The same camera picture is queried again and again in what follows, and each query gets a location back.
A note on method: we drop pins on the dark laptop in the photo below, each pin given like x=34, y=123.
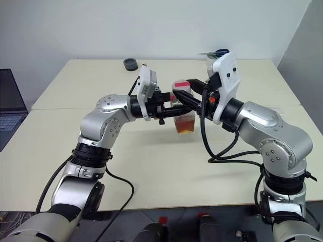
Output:
x=11, y=111

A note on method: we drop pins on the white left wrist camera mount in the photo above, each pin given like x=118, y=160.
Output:
x=146, y=80

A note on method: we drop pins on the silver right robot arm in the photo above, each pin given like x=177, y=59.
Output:
x=275, y=133

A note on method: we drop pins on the dark grey tape roll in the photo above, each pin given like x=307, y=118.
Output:
x=130, y=64

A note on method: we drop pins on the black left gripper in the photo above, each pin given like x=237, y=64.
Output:
x=156, y=106

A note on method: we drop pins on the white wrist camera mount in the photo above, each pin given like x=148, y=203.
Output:
x=146, y=80
x=227, y=75

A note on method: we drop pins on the clear plastic bottle pink label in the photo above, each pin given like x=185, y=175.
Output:
x=185, y=124

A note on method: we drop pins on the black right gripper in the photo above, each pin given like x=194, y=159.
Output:
x=211, y=106

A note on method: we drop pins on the small white block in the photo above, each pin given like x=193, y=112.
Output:
x=242, y=233

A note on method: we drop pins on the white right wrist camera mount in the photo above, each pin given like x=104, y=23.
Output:
x=227, y=75

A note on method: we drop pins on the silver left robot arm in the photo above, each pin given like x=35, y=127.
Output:
x=111, y=118

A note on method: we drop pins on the dark rounded shape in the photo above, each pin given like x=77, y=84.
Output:
x=210, y=229
x=151, y=233

